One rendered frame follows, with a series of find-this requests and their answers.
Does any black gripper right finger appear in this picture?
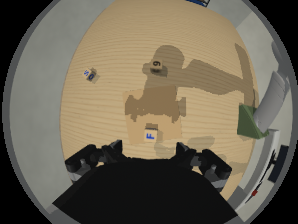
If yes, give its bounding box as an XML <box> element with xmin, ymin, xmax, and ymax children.
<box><xmin>159</xmin><ymin>142</ymin><xmax>232</xmax><ymax>193</ymax></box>

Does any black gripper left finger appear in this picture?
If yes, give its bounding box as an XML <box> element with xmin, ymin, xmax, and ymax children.
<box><xmin>65</xmin><ymin>140</ymin><xmax>135</xmax><ymax>183</ymax></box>

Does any tan square mat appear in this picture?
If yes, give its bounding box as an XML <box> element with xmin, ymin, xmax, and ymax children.
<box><xmin>122</xmin><ymin>85</ymin><xmax>182</xmax><ymax>145</ymax></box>

